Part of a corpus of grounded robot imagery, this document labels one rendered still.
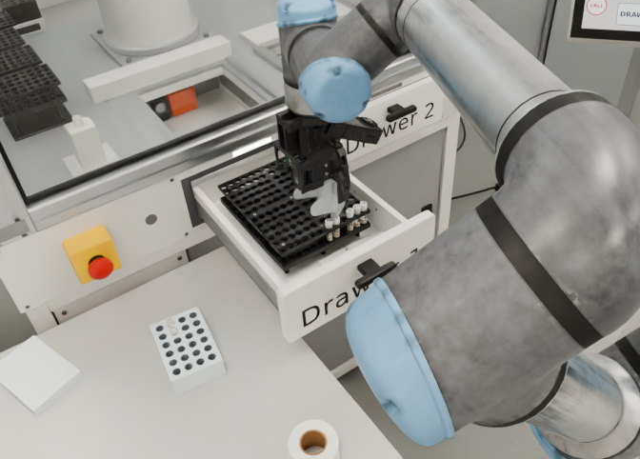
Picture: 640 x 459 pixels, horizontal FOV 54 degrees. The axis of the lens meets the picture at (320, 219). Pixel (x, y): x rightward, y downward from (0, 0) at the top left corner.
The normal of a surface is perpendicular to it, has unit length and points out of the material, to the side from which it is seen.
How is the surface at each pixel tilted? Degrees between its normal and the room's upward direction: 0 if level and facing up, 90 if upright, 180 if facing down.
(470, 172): 0
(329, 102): 89
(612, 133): 14
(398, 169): 90
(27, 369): 0
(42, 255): 90
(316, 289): 90
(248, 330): 0
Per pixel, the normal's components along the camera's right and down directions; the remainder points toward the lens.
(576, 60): -0.86, 0.37
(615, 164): 0.07, -0.54
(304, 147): 0.56, 0.53
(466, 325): -0.35, 0.00
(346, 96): 0.25, 0.64
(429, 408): -0.03, 0.45
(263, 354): -0.06, -0.75
